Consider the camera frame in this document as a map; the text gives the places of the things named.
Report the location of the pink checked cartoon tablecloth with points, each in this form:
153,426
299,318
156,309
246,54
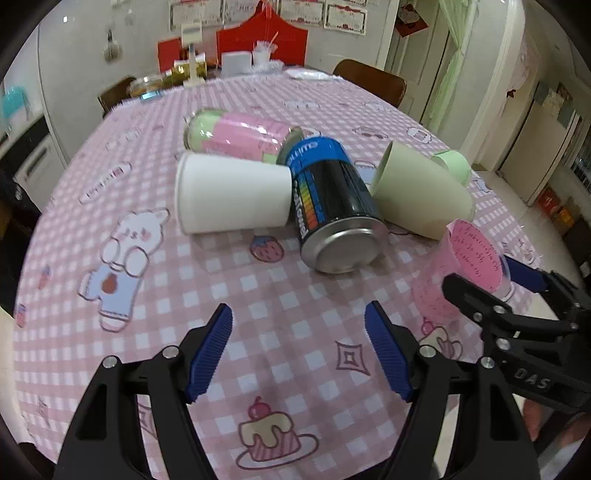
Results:
152,258

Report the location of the grey wall hanger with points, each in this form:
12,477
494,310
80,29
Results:
111,46

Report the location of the cream paper cup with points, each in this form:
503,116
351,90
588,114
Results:
422,191

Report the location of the white sign stand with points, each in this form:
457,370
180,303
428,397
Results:
191,53

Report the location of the small light green cup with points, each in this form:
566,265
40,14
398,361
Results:
455,164

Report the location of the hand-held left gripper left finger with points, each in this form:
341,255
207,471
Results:
210,355

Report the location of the black kitchen appliance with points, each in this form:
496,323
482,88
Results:
30,152

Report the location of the clear pink plastic cup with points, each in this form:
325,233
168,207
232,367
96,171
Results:
455,272

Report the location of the yellow-green drink pack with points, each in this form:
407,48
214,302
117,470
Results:
182,70

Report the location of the teal plastic item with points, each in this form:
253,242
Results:
11,99

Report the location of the person's right hand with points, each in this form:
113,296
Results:
533,417

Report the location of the framed wall certificate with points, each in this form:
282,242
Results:
346,16
301,10
244,9
195,11

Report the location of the white door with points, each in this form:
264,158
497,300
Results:
425,69

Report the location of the small red board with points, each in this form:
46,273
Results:
170,54

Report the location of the red door decoration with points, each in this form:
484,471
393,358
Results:
408,21

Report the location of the brown wooden chair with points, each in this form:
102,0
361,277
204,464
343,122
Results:
114,94
371,81

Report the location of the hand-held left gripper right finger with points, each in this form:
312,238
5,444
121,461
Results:
388,355

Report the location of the white plate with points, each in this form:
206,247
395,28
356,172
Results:
308,74

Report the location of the red and orange boxes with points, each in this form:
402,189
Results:
558,210

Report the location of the white box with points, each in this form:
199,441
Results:
235,63

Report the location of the clear food container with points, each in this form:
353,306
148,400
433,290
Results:
147,85

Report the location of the clear cup with straws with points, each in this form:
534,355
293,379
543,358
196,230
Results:
262,54

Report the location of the light green curtain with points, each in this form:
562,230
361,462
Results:
450,64

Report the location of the pink and green clear bottle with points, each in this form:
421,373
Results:
238,136

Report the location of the blue and black can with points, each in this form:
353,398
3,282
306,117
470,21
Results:
334,207

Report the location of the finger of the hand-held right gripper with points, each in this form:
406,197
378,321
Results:
526,274
471,295

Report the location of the white paper cup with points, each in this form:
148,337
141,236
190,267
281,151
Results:
231,196

